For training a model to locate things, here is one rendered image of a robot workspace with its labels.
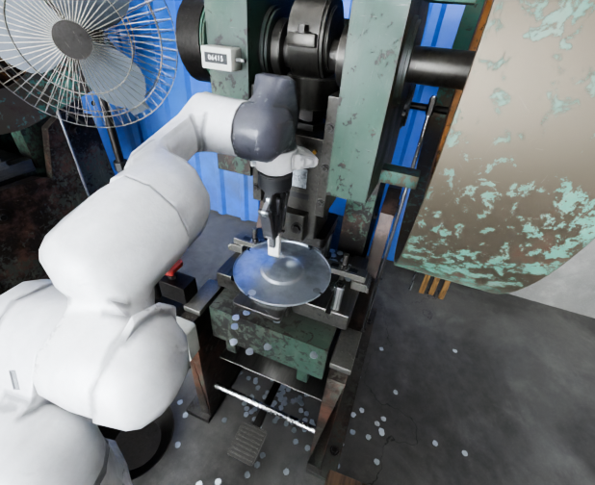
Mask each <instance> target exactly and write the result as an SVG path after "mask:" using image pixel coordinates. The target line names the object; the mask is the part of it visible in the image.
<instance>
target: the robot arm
mask: <svg viewBox="0 0 595 485"><path fill-rule="evenodd" d="M297 127H298V91H297V82H296V81H295V80H294V79H292V78H291V77H289V76H285V75H277V74H271V73H264V72H263V73H258V74H256V75H255V80H254V85H253V95H252V96H251V97H250V98H249V99H248V101H246V100H242V99H237V98H232V97H226V96H221V95H217V94H214V93H211V92H208V91H204V92H199V93H196V94H195V95H194V96H193V97H192V98H191V99H190V100H189V101H188V103H187V104H186V105H185V106H184V108H183V109H182V110H181V112H180V113H179V114H178V115H177V116H176V117H175V118H173V119H172V120H171V121H170V122H169V123H167V124H166V125H165V126H164V127H162V128H161V129H160V130H159V131H158V132H156V133H155V134H154V135H153V136H151V137H150V138H149V139H148V140H146V141H145V142H144V143H143V144H142V145H140V146H139V147H138V148H137V149H135V150H134V151H133V152H132V153H131V155H130V157H129V159H128V161H127V163H126V165H125V167H124V170H123V171H122V172H120V173H119V174H117V175H116V176H114V177H113V178H111V181H110V184H108V185H107V186H105V187H103V188H101V189H100V190H98V191H97V192H95V193H94V194H93V195H92V196H90V197H89V198H88V199H87V200H85V201H84V202H83V203H82V204H80V205H79V206H78V207H77V208H75V209H74V210H73V211H72V212H70V213H69V214H68V215H67V216H65V217H64V218H63V219H62V220H61V221H60V222H59V223H58V224H57V225H56V226H55V227H54V228H53V229H52V230H51V231H50V232H49V233H48V234H47V235H46V236H45V237H44V239H43V241H42V244H41V246H40V248H39V261H40V263H41V264H42V266H43V268H44V269H45V271H46V273H47V274H48V276H49V278H50V279H51V280H50V279H40V280H32V281H25V282H22V283H20V284H18V285H17V286H15V287H13V288H12V289H10V290H8V291H7V292H5V293H3V294H1V295H0V485H132V481H131V477H130V473H129V470H128V466H127V463H126V461H125V459H124V457H123V455H122V453H121V451H120V449H119V447H118V445H117V444H116V441H115V440H111V439H107V438H105V437H103V435H102V433H101V431H100V430H99V428H98V426H97V425H98V424H100V425H104V426H108V427H112V428H115V429H119V430H123V431H130V430H136V429H141V428H143V427H144V426H146V425H147V424H149V423H150V422H152V421H154V420H156V419H157V418H159V417H160V416H162V414H163V413H164V412H165V411H166V410H167V409H168V407H169V406H170V405H171V404H172V402H173V401H174V399H175V398H176V396H177V395H178V393H179V392H180V389H181V387H182V385H183V382H184V380H185V377H186V375H187V372H188V370H189V367H190V355H189V348H188V341H187V335H186V333H185V332H184V331H183V329H182V328H181V327H180V325H179V324H178V323H177V319H176V307H175V306H174V305H169V304H165V303H160V302H158V303H156V304H155V291H154V286H155V285H156V284H157V283H158V282H159V281H160V280H161V279H162V277H163V276H164V275H165V274H166V273H167V272H168V271H169V270H170V269H171V267H172V266H173V265H174V264H175V263H176V262H177V261H178V260H179V259H180V257H181V256H182V255H183V254H184V253H185V252H186V251H187V248H188V247H189V246H190V245H191V244H192V243H193V242H194V241H195V240H196V239H197V238H198V237H199V236H200V235H201V233H202V232H203V230H204V228H205V226H206V224H207V223H208V218H209V214H210V210H211V204H210V194H209V193H208V192H207V190H206V188H205V186H204V184H203V182H202V181H201V179H200V177H199V175H198V173H197V171H196V170H195V169H194V168H193V167H192V166H191V165H190V164H189V163H188V160H189V159H190V158H191V157H192V156H193V155H194V154H195V153H198V152H216V153H220V154H225V155H230V156H235V157H239V158H243V159H247V160H251V161H250V165H251V166H255V167H256V169H257V170H258V186H259V188H260V189H261V190H262V191H263V192H264V193H265V194H264V198H263V201H264V204H265V205H264V207H263V209H260V208H259V209H258V215H259V216H260V219H261V224H262V230H263V236H264V238H266V239H268V254H269V255H271V256H273V257H277V258H278V257H279V256H280V248H281V233H284V232H285V230H284V229H282V226H283V227H284V225H285V219H286V213H287V205H288V198H289V194H290V188H291V187H292V185H293V171H294V170H298V169H304V168H309V167H315V166H316V165H317V164H318V158H317V157H316V156H315V155H314V154H313V153H312V152H311V151H310V150H308V149H307V148H305V147H302V146H298V145H297V142H296V130H297Z"/></svg>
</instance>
